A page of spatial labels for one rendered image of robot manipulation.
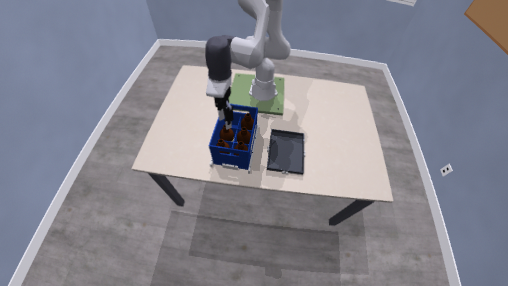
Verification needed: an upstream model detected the blue plastic crate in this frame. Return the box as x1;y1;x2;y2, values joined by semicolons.
209;104;258;170

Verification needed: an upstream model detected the brown glass bottle with blue label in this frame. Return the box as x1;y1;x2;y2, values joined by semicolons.
241;113;254;130

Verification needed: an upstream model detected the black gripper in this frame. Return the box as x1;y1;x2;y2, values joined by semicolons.
214;86;234;130

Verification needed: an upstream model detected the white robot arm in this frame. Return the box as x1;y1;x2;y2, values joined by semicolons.
205;0;291;101

